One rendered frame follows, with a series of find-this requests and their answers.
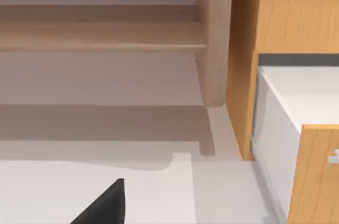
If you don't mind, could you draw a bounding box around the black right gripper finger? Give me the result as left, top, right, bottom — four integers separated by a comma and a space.
69, 178, 126, 224

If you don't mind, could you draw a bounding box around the pale wooden open shelf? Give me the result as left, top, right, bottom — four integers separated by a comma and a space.
0, 0, 234, 108

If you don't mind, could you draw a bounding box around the pulled-out white drawer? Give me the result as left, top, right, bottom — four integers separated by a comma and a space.
251, 65, 339, 223

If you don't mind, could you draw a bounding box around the pale wooden drawer front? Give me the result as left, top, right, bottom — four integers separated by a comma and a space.
287, 124, 339, 224

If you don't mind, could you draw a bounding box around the orange wooden cupboard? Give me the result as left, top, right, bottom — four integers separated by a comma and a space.
225, 0, 339, 161

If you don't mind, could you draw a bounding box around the metal drawer handle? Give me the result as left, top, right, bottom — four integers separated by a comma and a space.
327, 148, 339, 164

